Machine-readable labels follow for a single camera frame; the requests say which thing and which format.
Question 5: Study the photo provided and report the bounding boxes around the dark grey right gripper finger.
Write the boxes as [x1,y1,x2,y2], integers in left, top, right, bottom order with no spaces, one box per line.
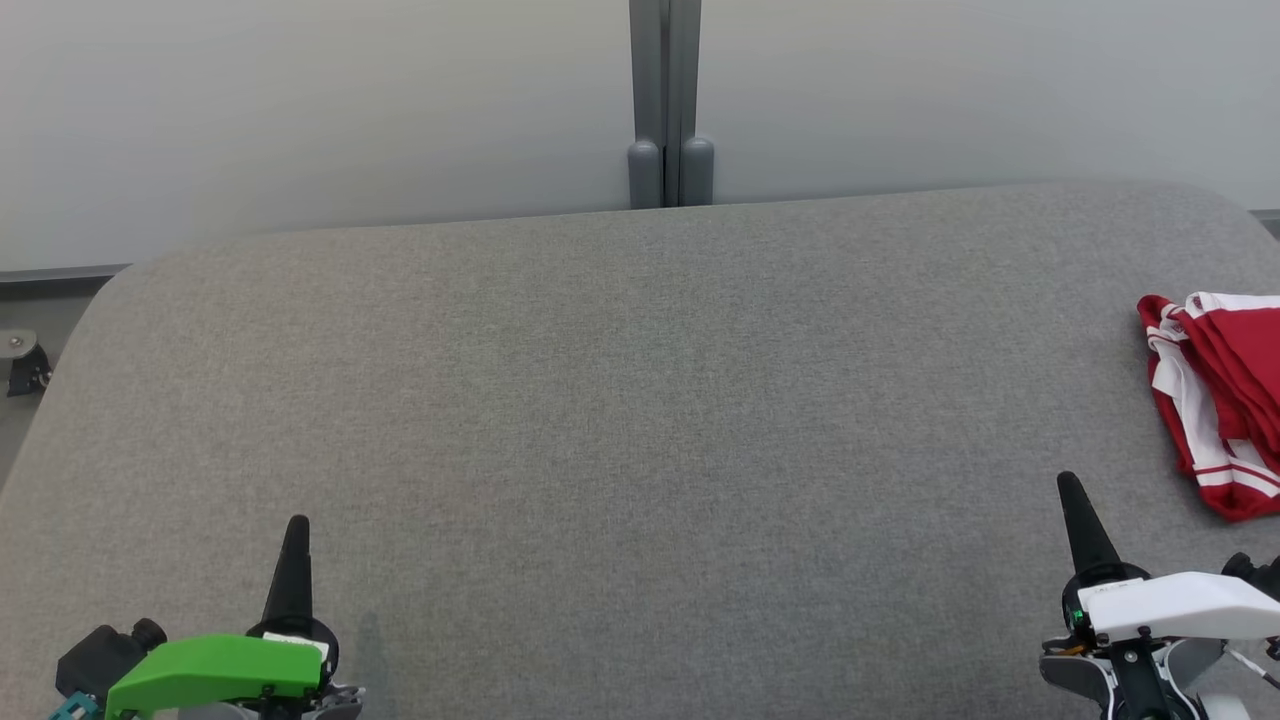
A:
[1056,471,1126,581]

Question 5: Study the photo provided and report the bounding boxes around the grey metal partition foot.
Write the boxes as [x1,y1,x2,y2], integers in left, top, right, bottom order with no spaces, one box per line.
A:
[0,330,53,398]

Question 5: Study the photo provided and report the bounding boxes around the grey metal partition post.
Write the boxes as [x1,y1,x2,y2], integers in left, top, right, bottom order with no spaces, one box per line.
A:
[627,0,716,209]

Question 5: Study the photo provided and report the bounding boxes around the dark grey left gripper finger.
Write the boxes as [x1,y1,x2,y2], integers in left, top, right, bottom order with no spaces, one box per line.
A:
[260,515,315,631]

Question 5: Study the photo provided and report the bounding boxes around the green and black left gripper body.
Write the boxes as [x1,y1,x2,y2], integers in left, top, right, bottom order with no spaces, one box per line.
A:
[103,615,343,720]

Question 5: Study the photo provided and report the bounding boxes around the red white-striped shorts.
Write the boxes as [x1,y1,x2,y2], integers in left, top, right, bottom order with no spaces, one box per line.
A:
[1137,293,1280,523]

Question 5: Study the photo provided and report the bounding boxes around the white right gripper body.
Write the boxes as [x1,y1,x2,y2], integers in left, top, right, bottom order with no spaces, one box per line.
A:
[1060,560,1280,646]

